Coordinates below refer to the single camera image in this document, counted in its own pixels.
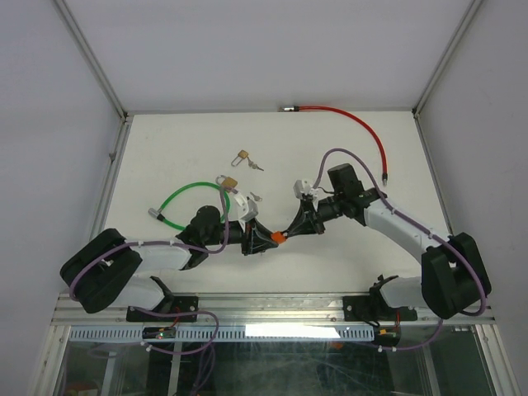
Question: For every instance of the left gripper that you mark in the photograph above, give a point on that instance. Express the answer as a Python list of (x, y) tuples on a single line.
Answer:
[(256, 238)]

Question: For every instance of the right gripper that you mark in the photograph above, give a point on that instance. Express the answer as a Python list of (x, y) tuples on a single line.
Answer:
[(306, 209)]

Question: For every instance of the orange black padlock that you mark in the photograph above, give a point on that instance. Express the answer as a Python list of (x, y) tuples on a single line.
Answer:
[(279, 237)]

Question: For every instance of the large brass padlock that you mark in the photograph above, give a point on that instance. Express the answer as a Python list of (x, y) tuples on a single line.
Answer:
[(228, 183)]

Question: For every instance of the small padlock silver keys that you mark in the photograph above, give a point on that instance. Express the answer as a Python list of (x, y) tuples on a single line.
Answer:
[(253, 165)]

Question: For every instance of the small brass padlock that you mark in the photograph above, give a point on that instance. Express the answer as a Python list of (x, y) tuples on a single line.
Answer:
[(240, 157)]

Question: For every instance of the green cable lock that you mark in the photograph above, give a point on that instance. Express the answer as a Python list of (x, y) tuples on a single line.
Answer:
[(158, 213)]

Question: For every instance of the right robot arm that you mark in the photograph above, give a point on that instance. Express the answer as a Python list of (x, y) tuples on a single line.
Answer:
[(453, 275)]

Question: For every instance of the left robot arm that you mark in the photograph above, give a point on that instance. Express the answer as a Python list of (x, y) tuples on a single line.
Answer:
[(107, 270)]

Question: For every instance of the aluminium mounting rail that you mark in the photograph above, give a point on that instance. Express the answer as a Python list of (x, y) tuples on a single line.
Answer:
[(230, 308)]

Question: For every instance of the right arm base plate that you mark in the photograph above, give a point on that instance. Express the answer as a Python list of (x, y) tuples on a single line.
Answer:
[(368, 308)]

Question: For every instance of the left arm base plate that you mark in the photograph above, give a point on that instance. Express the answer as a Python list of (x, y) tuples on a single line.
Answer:
[(165, 311)]

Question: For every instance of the red cable lock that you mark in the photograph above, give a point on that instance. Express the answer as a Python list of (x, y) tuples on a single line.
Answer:
[(359, 121)]

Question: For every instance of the slotted cable duct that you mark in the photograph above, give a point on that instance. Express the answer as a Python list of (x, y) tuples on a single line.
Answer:
[(264, 332)]

